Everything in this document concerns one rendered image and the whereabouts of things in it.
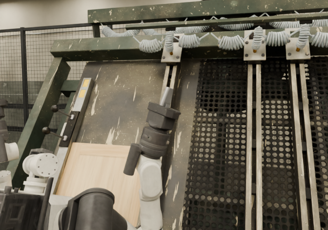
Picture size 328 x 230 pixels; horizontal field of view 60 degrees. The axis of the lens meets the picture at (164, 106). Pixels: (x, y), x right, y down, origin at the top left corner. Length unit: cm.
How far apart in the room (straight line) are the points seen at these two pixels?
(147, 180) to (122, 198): 45
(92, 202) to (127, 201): 54
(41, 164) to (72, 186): 57
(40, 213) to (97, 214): 13
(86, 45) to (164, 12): 61
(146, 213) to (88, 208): 25
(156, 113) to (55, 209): 38
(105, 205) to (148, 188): 16
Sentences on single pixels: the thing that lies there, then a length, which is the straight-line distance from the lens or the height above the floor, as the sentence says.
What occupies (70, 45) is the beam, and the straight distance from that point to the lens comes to 182.
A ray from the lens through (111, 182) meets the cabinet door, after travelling 136.
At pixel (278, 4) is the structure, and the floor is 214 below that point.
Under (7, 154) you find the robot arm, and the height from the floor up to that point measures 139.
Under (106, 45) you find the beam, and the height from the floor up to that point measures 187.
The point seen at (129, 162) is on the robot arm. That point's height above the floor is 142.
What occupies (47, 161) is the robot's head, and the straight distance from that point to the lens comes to 89.
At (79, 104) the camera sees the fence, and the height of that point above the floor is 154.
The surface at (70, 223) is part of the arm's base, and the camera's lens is 80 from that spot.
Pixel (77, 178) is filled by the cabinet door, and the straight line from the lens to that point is 144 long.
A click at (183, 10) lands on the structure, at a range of 202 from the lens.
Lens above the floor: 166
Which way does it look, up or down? 5 degrees down
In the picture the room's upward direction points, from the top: straight up
